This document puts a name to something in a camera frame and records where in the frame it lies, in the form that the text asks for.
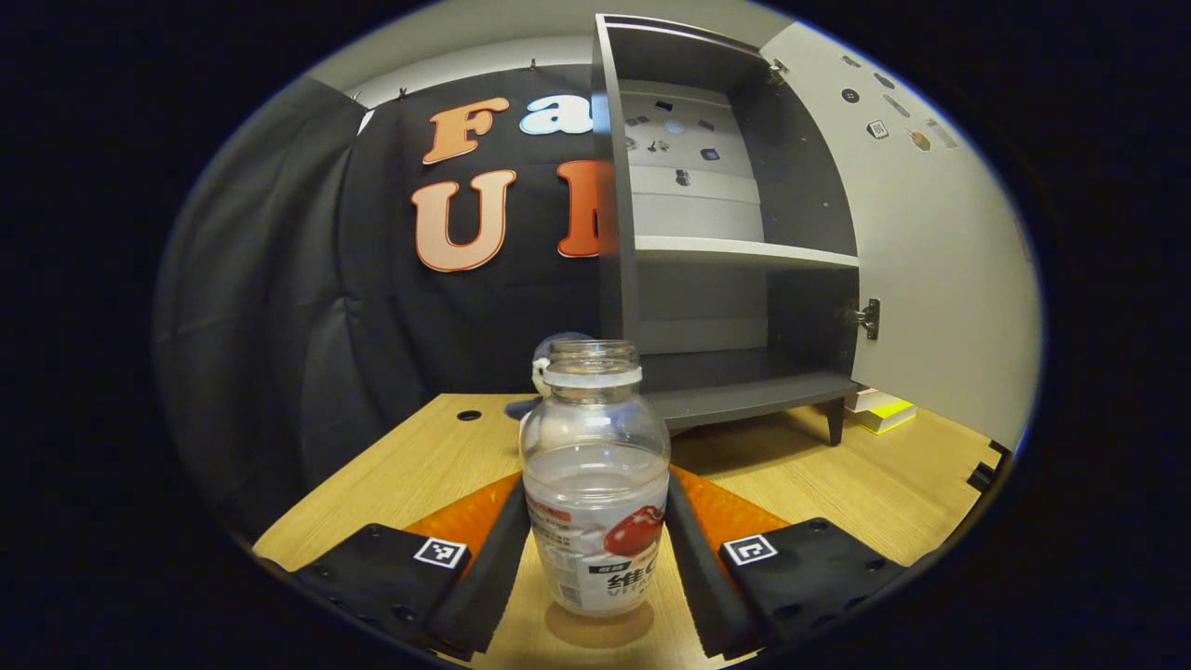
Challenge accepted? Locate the white cabinet door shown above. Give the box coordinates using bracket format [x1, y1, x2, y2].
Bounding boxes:
[758, 20, 1041, 452]

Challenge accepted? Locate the black backdrop cloth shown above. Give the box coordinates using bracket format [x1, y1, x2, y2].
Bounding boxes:
[154, 65, 620, 545]

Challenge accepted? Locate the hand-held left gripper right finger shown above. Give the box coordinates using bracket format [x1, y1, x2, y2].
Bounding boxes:
[662, 465, 908, 660]

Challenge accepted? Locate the grey cabinet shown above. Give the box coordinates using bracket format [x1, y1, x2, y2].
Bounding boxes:
[593, 13, 862, 448]

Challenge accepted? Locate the clear plastic bottle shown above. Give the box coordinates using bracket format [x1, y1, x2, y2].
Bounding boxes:
[518, 339, 673, 618]

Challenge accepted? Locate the small black object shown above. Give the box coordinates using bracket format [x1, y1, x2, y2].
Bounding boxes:
[966, 439, 1013, 494]

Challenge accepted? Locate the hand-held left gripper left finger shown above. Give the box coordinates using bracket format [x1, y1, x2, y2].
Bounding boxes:
[288, 473, 533, 657]

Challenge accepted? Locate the round brown coaster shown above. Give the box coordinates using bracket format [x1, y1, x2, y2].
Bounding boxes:
[544, 596, 656, 650]

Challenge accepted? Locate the white cabinet shelf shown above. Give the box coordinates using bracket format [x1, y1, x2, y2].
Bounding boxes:
[633, 234, 860, 271]

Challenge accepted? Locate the penguin plush toy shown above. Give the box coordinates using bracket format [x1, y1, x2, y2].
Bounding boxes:
[505, 332, 596, 422]

